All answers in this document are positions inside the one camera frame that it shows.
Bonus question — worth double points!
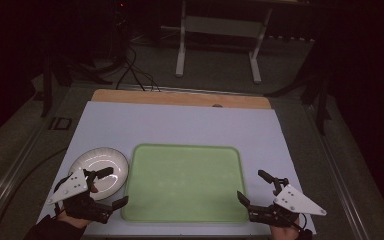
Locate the green tray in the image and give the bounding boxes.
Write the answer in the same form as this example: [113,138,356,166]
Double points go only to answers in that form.
[121,143,250,224]

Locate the black floor cable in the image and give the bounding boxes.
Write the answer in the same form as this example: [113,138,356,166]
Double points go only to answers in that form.
[0,147,68,236]

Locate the white table mat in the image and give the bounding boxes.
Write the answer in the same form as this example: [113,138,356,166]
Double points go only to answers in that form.
[36,100,317,236]

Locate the black square floor plate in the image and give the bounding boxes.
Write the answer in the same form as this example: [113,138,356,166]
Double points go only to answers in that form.
[48,116,73,132]

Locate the person's right hand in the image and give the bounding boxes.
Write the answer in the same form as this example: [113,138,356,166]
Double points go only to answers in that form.
[269,218,302,240]

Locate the person's left hand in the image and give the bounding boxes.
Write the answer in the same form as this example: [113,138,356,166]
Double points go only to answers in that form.
[57,184,100,230]

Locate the black floor cables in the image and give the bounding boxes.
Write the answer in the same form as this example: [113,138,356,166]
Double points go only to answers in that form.
[114,44,162,93]

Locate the white metal stand frame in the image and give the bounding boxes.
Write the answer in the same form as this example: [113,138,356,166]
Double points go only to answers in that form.
[174,0,274,85]

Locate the metal floor rail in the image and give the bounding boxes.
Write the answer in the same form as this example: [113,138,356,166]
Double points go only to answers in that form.
[0,83,93,231]
[301,99,374,240]

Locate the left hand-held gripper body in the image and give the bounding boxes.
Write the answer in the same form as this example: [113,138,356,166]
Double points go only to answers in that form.
[45,168,114,225]

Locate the wooden table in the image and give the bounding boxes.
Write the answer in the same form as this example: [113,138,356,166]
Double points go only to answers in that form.
[90,88,273,110]

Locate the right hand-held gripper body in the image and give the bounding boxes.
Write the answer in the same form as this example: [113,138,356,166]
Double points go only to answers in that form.
[248,177,328,229]

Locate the black metal stand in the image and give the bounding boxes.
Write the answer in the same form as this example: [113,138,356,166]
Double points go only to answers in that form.
[40,51,114,118]
[265,31,334,136]

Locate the white round plate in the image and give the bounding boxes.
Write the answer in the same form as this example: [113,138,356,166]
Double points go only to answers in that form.
[67,146,130,202]

